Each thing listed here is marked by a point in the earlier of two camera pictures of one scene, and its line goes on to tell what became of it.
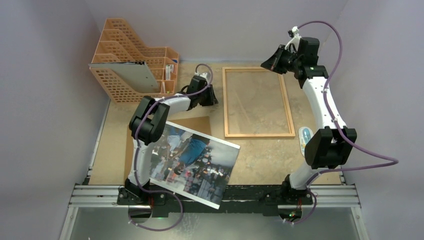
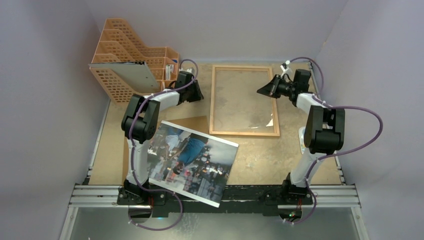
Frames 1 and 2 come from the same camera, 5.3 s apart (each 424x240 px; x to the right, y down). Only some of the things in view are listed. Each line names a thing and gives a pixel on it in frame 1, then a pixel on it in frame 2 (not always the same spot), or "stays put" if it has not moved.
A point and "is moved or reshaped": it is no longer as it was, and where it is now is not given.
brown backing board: [201, 124] stays put
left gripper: [212, 100] -> [198, 96]
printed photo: [193, 164] stays put
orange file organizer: [118, 43] stays put
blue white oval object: [305, 133] stays put
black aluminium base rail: [295, 200] stays put
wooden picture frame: [291, 130] is moved or reshaped
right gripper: [280, 58] -> [274, 88]
